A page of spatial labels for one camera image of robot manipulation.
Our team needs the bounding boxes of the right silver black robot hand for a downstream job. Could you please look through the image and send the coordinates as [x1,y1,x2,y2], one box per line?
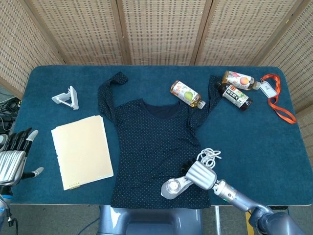
[180,158,218,190]

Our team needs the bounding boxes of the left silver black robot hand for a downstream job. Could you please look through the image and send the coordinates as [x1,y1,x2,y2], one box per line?
[0,127,45,187]

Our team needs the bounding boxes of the white cable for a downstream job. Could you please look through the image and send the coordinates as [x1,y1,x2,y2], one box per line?
[195,147,222,169]

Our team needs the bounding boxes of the dark blue dotted shirt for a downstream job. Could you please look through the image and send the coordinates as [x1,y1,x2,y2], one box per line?
[97,71,223,210]

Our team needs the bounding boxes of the white table leg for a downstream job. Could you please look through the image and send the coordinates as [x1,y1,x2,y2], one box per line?
[214,206,222,235]

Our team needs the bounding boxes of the teal felt table cover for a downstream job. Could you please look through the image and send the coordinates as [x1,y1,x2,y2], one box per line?
[4,65,313,206]

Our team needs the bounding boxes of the beige file folder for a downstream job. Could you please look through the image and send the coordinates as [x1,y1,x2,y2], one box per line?
[51,115,114,191]

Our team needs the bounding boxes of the grey blue robot torso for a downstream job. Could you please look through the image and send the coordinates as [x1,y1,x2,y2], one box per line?
[97,205,204,235]

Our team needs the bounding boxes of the tea bottle green apple label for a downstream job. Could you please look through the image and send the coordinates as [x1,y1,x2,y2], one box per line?
[170,80,206,110]

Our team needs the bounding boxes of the dark tea bottle black label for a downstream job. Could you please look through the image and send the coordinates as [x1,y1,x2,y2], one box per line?
[215,82,254,112]

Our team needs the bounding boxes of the white folding phone stand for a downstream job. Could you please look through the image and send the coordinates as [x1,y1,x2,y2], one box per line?
[51,85,80,111]

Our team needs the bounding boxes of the tea bottle peach label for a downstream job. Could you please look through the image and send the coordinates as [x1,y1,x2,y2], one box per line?
[222,70,261,91]

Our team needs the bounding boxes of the clear badge card holder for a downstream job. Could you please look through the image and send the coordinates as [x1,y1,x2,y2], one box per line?
[259,82,274,97]

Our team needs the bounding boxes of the woven folding screen panel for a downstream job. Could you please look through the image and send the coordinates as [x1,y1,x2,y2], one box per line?
[190,0,304,66]
[116,0,212,66]
[255,0,313,146]
[24,0,130,66]
[0,0,65,98]

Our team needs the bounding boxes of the black floor cables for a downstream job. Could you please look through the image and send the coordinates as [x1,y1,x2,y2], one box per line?
[0,96,22,134]

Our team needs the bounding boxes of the blue floor cable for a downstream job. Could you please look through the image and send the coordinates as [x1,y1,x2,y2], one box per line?
[80,215,101,233]

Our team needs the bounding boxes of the orange lanyard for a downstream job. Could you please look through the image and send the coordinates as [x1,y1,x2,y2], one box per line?
[260,74,297,125]

